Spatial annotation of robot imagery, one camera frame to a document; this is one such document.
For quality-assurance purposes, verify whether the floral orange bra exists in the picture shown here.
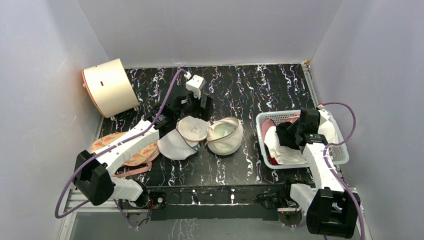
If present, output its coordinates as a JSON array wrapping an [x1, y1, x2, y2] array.
[[89, 132, 160, 178]]

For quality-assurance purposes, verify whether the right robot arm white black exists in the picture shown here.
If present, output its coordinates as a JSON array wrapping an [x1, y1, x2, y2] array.
[[281, 108, 360, 239]]

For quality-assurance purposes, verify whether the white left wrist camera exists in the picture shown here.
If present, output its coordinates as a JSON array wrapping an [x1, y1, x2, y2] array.
[[184, 72, 206, 99]]

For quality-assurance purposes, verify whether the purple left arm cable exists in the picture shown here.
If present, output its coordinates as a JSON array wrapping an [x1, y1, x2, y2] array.
[[54, 68, 190, 229]]

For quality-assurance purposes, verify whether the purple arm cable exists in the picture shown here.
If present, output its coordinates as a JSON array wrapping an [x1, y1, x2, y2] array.
[[294, 101, 366, 240], [54, 68, 190, 229]]

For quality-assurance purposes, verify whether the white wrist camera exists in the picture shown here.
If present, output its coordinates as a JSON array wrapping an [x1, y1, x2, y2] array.
[[184, 72, 206, 99], [316, 105, 332, 123]]

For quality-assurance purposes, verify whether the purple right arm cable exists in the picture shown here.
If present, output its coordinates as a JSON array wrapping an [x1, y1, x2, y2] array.
[[294, 101, 366, 240]]

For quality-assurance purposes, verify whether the white mesh bag beige zipper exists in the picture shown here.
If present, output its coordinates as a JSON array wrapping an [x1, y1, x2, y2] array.
[[176, 116, 244, 156]]

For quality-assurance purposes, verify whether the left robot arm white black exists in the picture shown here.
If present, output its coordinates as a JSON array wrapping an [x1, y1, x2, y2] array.
[[72, 91, 214, 208]]

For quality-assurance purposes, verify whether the aluminium frame rail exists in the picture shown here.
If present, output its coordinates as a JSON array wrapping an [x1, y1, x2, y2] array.
[[56, 188, 374, 240]]

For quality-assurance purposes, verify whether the cream cylindrical drum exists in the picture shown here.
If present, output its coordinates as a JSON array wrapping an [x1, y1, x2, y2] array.
[[82, 58, 139, 119]]

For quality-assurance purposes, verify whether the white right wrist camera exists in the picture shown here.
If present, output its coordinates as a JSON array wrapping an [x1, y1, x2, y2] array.
[[316, 105, 332, 123]]

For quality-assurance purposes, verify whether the pink garment in basket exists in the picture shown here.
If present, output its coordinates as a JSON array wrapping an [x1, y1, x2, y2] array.
[[261, 113, 300, 137]]

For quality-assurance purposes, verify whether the white cloth in basket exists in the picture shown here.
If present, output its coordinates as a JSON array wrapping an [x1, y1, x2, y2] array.
[[264, 114, 341, 166]]

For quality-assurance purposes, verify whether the black bra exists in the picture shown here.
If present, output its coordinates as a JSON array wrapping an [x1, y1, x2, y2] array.
[[276, 120, 300, 150]]

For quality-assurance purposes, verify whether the white plastic laundry basket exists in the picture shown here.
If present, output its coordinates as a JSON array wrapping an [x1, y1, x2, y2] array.
[[255, 109, 350, 170]]

